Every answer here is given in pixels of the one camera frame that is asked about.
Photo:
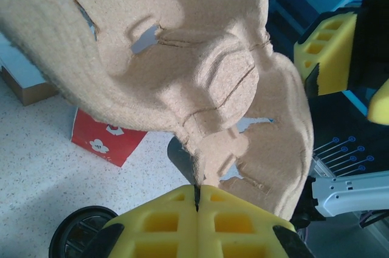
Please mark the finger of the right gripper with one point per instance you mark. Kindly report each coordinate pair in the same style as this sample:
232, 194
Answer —
381, 106
331, 54

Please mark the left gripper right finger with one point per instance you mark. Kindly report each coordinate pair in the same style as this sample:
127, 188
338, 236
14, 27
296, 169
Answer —
237, 227

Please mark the white red printed paper bag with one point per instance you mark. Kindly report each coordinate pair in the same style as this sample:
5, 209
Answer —
103, 139

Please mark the black cup lid stack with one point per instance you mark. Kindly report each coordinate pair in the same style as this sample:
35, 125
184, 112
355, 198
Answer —
76, 233

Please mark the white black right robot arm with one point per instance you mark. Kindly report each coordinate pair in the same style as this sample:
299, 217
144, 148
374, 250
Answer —
349, 192

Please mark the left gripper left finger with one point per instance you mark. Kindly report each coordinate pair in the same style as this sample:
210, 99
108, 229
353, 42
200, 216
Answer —
158, 227

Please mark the tan pulp cup carrier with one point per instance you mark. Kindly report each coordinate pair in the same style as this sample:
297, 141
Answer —
182, 72

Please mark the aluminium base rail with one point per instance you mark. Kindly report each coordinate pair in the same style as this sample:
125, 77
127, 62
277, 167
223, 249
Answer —
322, 166

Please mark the white napkin stack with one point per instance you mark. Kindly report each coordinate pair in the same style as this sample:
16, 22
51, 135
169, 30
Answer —
27, 95

